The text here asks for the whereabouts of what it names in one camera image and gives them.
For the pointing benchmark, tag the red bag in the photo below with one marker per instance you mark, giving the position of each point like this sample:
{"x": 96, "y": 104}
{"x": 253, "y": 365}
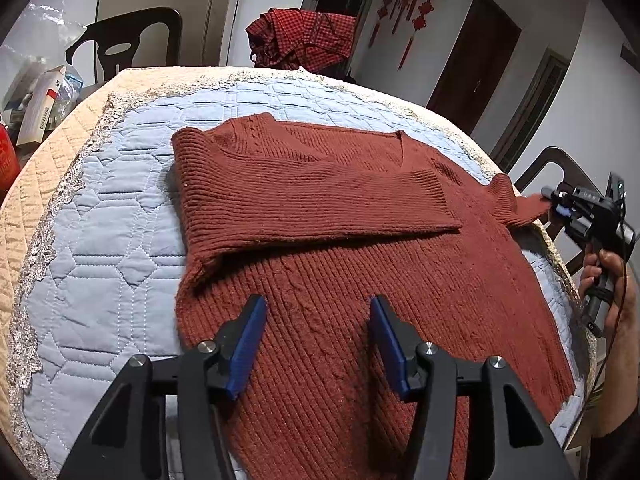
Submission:
{"x": 6, "y": 160}

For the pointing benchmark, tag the person's right hand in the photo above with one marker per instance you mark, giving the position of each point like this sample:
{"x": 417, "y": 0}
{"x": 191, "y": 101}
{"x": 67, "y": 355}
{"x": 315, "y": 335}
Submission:
{"x": 607, "y": 266}

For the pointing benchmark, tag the blue quilted table cover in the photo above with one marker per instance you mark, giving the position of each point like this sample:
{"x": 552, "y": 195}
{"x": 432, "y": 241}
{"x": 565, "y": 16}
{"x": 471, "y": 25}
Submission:
{"x": 100, "y": 240}

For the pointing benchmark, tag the dark brown wooden chair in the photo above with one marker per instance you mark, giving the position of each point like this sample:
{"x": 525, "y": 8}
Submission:
{"x": 537, "y": 165}

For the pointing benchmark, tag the dark brown door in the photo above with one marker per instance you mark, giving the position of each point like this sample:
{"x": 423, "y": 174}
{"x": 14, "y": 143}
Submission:
{"x": 475, "y": 55}

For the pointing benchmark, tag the red checked cloth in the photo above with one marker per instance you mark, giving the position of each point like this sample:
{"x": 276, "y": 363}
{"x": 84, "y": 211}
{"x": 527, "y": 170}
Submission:
{"x": 300, "y": 35}

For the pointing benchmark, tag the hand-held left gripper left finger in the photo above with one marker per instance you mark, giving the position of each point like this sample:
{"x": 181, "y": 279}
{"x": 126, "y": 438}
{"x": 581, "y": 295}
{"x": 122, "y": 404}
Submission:
{"x": 247, "y": 345}

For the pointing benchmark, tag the rust brown knitted sweater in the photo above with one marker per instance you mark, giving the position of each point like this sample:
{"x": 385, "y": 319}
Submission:
{"x": 325, "y": 200}

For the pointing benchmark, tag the white box with red label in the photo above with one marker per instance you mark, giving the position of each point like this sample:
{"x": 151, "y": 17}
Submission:
{"x": 42, "y": 105}

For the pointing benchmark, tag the person's right forearm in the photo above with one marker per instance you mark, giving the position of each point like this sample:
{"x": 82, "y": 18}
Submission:
{"x": 624, "y": 375}

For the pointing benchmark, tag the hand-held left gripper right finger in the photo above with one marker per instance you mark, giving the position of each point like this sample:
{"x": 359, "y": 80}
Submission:
{"x": 387, "y": 340}

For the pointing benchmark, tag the red hanging knot decoration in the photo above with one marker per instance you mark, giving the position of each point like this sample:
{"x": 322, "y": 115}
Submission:
{"x": 407, "y": 15}
{"x": 431, "y": 2}
{"x": 382, "y": 10}

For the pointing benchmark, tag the clear plastic bag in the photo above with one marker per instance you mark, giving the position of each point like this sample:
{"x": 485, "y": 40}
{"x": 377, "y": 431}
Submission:
{"x": 55, "y": 30}

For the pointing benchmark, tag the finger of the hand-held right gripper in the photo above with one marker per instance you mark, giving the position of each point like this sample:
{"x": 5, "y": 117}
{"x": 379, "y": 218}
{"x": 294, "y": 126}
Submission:
{"x": 561, "y": 209}
{"x": 550, "y": 192}

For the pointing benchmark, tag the dark framed door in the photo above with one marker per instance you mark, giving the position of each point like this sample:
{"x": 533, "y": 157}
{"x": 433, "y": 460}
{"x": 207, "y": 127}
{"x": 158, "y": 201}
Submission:
{"x": 532, "y": 110}

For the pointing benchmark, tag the black chair with oval cutout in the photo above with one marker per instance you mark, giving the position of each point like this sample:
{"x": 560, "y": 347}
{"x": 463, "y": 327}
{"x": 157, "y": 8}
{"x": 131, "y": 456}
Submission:
{"x": 165, "y": 35}

